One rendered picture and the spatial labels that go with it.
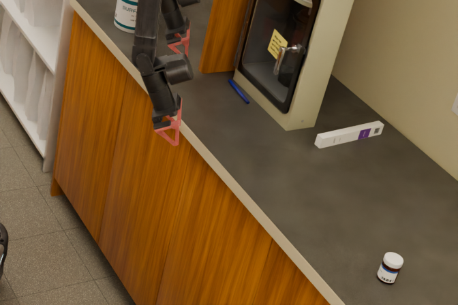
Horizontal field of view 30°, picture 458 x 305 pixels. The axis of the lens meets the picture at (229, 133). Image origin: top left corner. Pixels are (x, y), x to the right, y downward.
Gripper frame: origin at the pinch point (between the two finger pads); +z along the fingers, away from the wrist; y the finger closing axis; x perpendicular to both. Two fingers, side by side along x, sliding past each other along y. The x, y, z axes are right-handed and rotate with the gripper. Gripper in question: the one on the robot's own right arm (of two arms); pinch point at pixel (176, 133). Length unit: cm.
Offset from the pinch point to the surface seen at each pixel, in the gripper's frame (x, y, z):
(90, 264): 68, 62, 82
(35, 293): 83, 42, 73
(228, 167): -9.1, 4.6, 17.5
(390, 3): -66, 66, 11
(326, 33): -45, 32, -1
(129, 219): 39, 46, 55
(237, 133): -11.4, 23.7, 18.7
